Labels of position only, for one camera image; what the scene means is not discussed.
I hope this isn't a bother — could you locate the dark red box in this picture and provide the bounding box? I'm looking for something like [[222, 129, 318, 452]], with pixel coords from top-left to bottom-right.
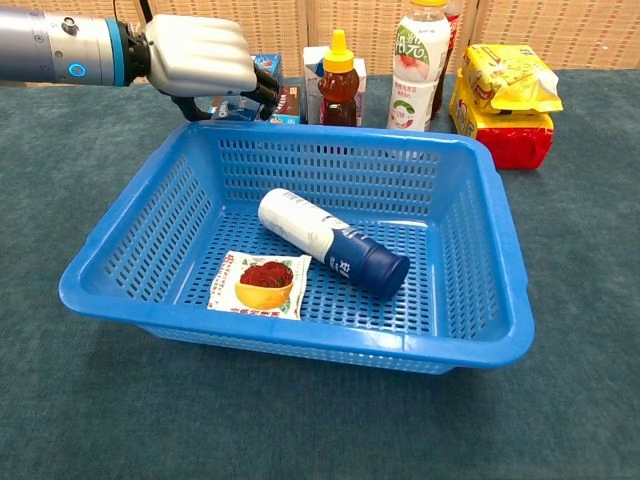
[[269, 85, 302, 125]]

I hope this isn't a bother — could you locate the yellow cracker packet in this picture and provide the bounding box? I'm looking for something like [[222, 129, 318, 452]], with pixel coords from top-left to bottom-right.
[[460, 43, 564, 115]]

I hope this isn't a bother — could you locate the honey bear bottle yellow cap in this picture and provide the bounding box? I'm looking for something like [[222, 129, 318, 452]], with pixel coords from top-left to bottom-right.
[[317, 28, 360, 127]]

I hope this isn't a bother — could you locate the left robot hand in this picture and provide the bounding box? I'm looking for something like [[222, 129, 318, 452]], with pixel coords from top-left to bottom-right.
[[127, 13, 281, 123]]

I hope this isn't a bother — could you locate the white bottle with blue cap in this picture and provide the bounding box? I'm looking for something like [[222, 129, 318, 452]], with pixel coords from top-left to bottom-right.
[[257, 187, 412, 300]]

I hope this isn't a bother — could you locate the woven bamboo folding screen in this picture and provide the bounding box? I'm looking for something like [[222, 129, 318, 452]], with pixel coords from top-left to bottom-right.
[[0, 0, 640, 89]]

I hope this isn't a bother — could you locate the red yellow snack packet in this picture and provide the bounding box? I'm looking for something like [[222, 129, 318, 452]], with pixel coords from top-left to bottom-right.
[[448, 69, 555, 170]]

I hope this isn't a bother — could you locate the white blue drink carton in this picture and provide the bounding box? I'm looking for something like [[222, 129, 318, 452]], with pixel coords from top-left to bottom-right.
[[302, 45, 334, 125]]

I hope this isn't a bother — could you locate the white purple drink carton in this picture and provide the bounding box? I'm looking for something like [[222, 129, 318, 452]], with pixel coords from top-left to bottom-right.
[[352, 58, 369, 127]]

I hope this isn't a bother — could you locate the white snack packet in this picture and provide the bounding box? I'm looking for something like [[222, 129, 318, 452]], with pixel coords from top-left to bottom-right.
[[207, 249, 313, 321]]

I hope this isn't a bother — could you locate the white peach drink bottle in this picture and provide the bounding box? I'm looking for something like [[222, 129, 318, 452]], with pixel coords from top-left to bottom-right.
[[385, 0, 451, 133]]

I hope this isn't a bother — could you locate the teal table cloth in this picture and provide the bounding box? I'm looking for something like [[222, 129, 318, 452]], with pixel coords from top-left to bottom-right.
[[0, 69, 640, 480]]

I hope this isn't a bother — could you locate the blue plastic basket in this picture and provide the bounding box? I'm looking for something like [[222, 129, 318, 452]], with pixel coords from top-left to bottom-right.
[[58, 121, 536, 375]]

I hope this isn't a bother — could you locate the blue cookie box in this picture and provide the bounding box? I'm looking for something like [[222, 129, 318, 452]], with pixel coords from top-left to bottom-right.
[[209, 53, 284, 123]]

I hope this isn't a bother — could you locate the cola bottle red cap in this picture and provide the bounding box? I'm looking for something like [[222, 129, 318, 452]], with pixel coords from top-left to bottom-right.
[[430, 0, 464, 119]]

